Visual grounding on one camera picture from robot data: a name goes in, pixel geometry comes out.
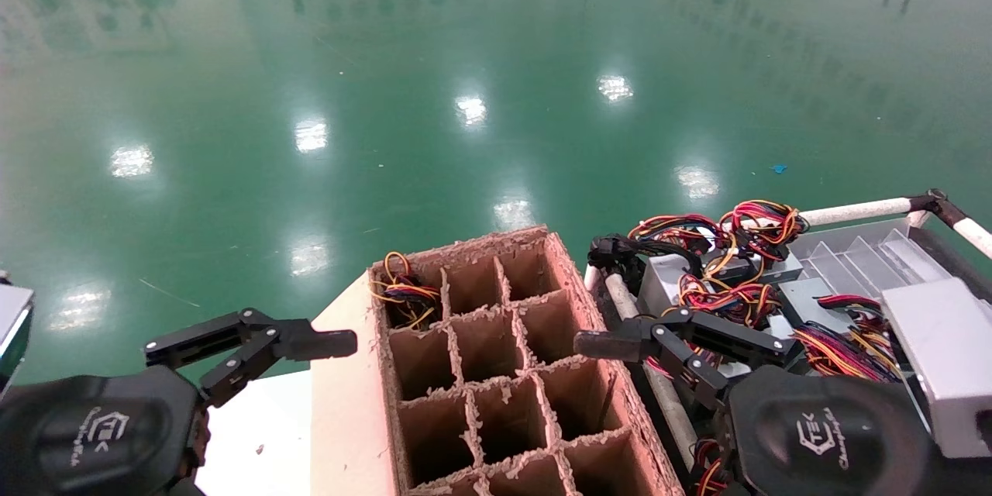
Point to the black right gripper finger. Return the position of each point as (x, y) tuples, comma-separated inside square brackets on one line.
[(612, 345)]

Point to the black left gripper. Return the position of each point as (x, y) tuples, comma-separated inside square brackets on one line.
[(93, 434)]

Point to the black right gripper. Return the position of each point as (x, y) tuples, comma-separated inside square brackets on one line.
[(821, 442)]

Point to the grey rack pipe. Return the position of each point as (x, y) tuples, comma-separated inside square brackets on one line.
[(670, 411)]

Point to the brown cardboard divider box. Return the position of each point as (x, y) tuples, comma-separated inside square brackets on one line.
[(496, 395)]

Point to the clear plastic divider tray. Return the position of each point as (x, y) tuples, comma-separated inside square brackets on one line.
[(860, 256)]

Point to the white rack pipe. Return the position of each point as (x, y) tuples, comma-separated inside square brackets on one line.
[(978, 235), (852, 211)]

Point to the black pipe joint connector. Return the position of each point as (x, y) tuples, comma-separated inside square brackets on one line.
[(934, 204)]

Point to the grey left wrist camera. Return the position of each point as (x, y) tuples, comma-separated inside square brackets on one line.
[(12, 329)]

